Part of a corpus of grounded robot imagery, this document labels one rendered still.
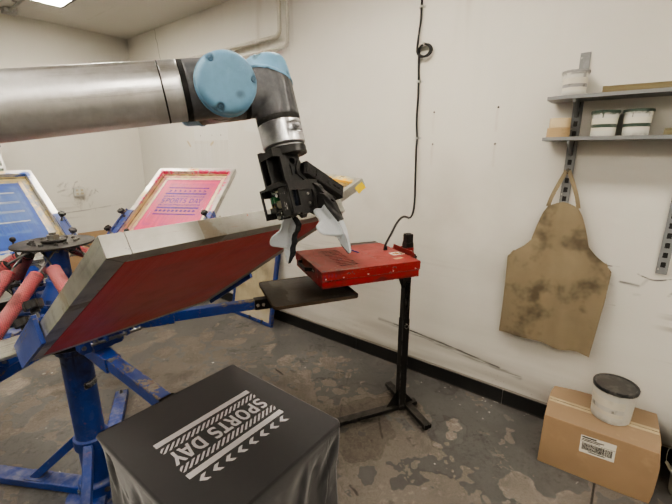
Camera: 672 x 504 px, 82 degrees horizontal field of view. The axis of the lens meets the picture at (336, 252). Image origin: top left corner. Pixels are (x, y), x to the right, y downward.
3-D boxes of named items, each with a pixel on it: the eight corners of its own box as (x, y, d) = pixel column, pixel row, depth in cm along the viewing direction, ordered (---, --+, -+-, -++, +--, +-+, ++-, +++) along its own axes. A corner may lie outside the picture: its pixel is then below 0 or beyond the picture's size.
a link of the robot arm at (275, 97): (234, 72, 67) (281, 69, 70) (249, 134, 68) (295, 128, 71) (239, 49, 60) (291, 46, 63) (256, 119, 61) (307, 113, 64)
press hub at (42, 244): (158, 486, 198) (121, 230, 164) (72, 545, 169) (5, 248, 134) (124, 451, 222) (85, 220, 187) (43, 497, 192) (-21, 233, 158)
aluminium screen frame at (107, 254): (345, 211, 100) (339, 198, 101) (106, 258, 56) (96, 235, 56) (208, 300, 151) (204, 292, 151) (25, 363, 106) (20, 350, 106)
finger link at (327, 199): (328, 234, 65) (298, 200, 68) (335, 233, 67) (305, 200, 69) (342, 214, 63) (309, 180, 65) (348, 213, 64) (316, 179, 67)
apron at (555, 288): (595, 354, 222) (631, 169, 195) (594, 359, 216) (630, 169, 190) (500, 329, 253) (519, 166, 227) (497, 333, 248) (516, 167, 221)
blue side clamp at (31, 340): (66, 336, 89) (56, 308, 90) (41, 344, 86) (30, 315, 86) (43, 361, 109) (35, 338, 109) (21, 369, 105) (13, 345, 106)
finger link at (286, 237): (260, 261, 71) (269, 216, 67) (283, 254, 76) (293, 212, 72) (271, 269, 70) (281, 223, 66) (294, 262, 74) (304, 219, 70)
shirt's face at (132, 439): (339, 422, 107) (339, 421, 107) (201, 544, 74) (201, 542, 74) (232, 365, 136) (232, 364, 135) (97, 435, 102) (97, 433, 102)
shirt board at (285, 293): (331, 285, 240) (331, 272, 238) (359, 309, 203) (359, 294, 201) (82, 319, 191) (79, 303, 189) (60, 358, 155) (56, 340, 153)
